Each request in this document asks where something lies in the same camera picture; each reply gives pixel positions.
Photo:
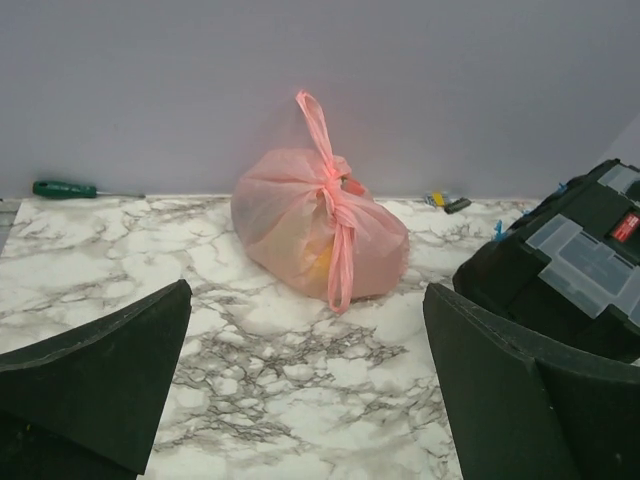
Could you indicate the yellow and black bit set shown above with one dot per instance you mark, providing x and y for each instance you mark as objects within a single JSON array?
[{"x": 449, "y": 206}]

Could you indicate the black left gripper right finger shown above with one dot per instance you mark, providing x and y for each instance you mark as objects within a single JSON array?
[{"x": 524, "y": 406}]

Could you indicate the pink plastic bag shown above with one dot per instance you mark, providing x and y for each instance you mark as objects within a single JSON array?
[{"x": 301, "y": 215}]

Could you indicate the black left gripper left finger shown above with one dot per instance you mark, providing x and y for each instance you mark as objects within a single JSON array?
[{"x": 87, "y": 403}]

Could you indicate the black plastic toolbox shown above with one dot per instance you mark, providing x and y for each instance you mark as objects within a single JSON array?
[{"x": 569, "y": 268}]

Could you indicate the green handled screwdriver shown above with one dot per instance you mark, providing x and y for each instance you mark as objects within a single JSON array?
[{"x": 57, "y": 190}]

